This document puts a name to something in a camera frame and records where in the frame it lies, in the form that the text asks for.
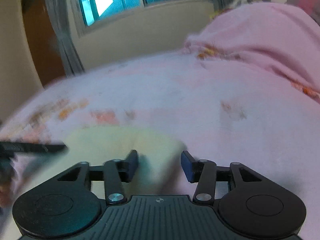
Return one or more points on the grey left curtain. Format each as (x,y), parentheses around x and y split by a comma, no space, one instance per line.
(58,15)

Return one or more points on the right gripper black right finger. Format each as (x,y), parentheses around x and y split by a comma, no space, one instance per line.
(246,202)

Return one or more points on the pink floral bed sheet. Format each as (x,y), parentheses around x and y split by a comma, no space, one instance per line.
(224,110)

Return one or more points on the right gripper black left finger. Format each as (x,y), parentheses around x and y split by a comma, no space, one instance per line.
(71,202)

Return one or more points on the pale yellow knit sweater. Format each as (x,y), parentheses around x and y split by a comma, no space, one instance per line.
(152,155)

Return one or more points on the pink blanket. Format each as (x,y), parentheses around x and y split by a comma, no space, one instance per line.
(278,38)

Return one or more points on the brown wooden door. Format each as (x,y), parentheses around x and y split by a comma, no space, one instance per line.
(42,41)

